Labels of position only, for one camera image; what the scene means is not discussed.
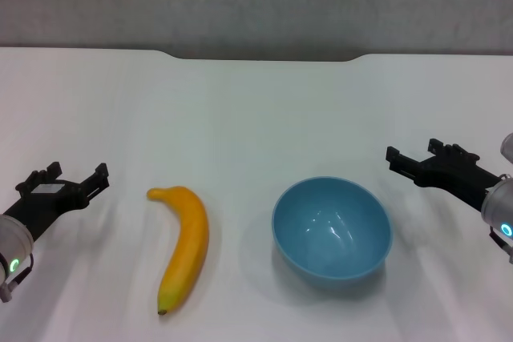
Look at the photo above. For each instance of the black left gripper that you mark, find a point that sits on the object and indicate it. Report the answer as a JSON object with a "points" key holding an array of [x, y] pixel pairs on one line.
{"points": [[48, 202]]}

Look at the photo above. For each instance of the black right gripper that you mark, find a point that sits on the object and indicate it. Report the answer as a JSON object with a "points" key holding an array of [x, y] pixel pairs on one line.
{"points": [[457, 178]]}

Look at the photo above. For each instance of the blue bowl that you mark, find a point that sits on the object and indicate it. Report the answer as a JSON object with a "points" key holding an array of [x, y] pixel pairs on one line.
{"points": [[332, 238]]}

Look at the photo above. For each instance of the yellow banana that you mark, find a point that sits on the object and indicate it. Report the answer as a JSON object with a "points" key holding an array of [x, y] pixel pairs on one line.
{"points": [[188, 238]]}

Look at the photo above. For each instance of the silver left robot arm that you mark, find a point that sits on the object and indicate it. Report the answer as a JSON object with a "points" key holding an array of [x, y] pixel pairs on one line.
{"points": [[12, 242]]}

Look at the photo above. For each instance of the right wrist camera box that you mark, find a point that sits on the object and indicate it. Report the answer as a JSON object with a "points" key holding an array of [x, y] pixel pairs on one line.
{"points": [[509, 146]]}

